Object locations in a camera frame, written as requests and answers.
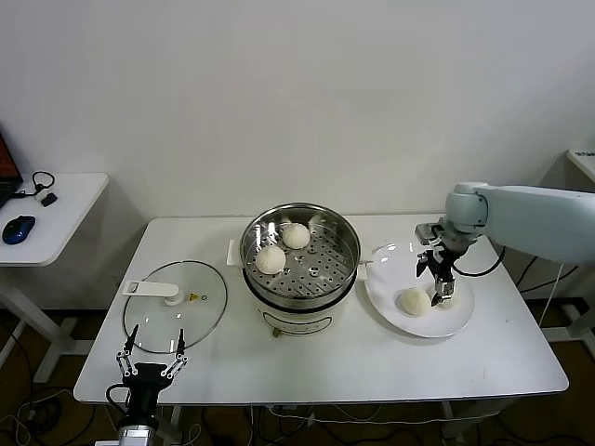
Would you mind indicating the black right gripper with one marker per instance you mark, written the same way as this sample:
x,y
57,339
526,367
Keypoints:
x,y
446,260

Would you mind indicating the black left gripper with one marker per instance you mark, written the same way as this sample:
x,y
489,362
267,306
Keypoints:
x,y
149,375

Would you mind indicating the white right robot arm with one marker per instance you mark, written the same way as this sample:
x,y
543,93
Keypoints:
x,y
534,218

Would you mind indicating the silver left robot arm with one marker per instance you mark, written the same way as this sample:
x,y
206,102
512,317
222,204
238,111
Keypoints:
x,y
137,442

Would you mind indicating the stainless steel steamer basket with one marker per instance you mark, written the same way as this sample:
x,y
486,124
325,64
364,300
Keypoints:
x,y
307,279

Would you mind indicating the white round plate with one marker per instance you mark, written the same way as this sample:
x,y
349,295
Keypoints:
x,y
418,327

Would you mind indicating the white table leg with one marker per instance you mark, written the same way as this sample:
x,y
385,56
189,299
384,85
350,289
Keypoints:
x,y
447,418
175,413

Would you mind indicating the white electric cooker base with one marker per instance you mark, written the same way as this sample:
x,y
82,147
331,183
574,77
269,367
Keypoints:
x,y
297,320

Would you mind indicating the blue computer mouse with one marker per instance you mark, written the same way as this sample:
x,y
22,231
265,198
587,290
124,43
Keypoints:
x,y
19,228

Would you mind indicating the small black device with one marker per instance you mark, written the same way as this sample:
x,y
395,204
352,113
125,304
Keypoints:
x,y
50,199

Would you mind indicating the black laptop red screen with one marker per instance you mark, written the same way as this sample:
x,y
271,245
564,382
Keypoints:
x,y
7,162

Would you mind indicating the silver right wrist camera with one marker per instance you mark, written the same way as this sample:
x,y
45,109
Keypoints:
x,y
427,232

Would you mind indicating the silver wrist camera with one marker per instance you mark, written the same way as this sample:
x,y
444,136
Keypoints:
x,y
137,428
427,232

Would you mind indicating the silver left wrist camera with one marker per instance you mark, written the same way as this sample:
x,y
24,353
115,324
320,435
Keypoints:
x,y
137,428

